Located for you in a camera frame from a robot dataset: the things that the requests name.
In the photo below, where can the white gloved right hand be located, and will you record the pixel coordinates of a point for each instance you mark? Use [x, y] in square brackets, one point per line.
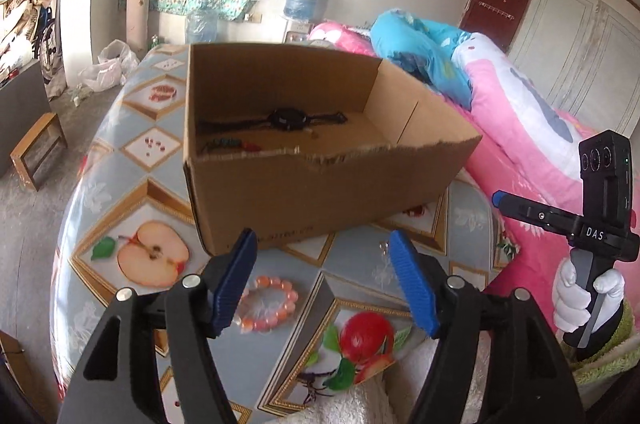
[571, 301]

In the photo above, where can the dark grey cabinet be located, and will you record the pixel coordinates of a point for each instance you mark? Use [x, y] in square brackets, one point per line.
[23, 99]

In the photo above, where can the patterned fruit tablecloth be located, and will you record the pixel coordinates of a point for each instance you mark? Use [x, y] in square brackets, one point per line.
[129, 225]

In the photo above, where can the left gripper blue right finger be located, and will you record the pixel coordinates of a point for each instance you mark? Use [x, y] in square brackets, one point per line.
[420, 278]

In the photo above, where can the brown cardboard box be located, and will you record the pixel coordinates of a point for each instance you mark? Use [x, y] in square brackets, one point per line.
[291, 186]

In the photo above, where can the dark red door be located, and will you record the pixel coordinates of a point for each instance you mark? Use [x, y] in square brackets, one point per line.
[497, 19]

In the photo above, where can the white wardrobe doors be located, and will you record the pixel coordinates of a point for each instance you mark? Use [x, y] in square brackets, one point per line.
[583, 58]

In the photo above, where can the empty water jug on floor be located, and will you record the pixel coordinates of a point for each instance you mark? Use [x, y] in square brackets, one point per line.
[201, 26]

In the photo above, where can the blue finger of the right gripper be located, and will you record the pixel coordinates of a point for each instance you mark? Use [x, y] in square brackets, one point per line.
[496, 198]

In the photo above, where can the black wrist watch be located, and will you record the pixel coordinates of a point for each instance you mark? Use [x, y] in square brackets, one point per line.
[283, 119]

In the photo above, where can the white plastic bags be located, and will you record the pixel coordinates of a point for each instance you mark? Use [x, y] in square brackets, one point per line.
[116, 62]

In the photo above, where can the rolled beige mat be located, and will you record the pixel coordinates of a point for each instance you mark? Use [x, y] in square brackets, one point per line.
[137, 26]

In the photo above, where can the white water dispenser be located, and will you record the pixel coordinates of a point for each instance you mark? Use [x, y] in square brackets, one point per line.
[297, 31]

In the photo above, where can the pile of clothes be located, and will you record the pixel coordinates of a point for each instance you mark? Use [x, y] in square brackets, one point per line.
[30, 32]

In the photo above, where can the white fluffy blanket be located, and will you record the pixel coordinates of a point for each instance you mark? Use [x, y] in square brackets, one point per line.
[387, 398]

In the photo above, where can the pink strap digital watch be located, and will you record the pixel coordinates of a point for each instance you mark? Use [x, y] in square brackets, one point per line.
[374, 147]

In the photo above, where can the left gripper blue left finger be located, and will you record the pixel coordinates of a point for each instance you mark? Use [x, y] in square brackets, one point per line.
[225, 277]

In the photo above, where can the small wooden stool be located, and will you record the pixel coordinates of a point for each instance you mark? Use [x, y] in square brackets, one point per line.
[45, 135]

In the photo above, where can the blue floral pillow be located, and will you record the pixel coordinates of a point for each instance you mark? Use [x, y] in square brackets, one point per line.
[424, 49]

